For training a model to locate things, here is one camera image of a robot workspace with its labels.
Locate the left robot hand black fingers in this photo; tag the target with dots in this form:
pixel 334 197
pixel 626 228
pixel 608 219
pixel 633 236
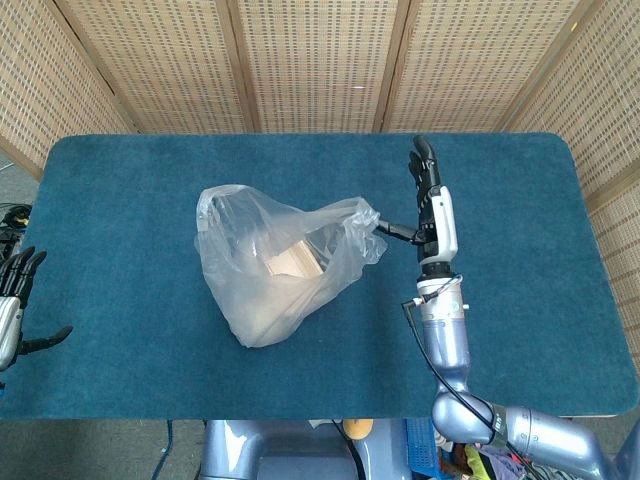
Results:
pixel 12 310

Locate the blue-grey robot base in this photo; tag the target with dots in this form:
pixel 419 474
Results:
pixel 280 450

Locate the colourful clothes pile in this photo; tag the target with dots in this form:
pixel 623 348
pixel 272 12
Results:
pixel 480 462

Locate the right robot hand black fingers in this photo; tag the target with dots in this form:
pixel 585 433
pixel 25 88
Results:
pixel 445 225

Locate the blue plastic crate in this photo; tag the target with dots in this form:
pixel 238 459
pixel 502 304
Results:
pixel 419 445

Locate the blue carpet table mat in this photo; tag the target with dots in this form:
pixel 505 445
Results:
pixel 125 225

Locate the beige takeaway boxes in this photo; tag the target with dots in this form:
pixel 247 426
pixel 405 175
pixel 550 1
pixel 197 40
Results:
pixel 292 260

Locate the yellow round object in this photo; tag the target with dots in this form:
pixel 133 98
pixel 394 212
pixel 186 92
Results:
pixel 359 429

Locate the woven bamboo folding screen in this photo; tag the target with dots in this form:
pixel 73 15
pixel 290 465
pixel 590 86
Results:
pixel 320 60

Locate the clear plastic bag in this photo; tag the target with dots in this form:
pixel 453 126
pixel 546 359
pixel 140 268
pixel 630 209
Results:
pixel 250 300

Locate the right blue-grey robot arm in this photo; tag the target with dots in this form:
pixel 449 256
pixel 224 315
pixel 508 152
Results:
pixel 445 340

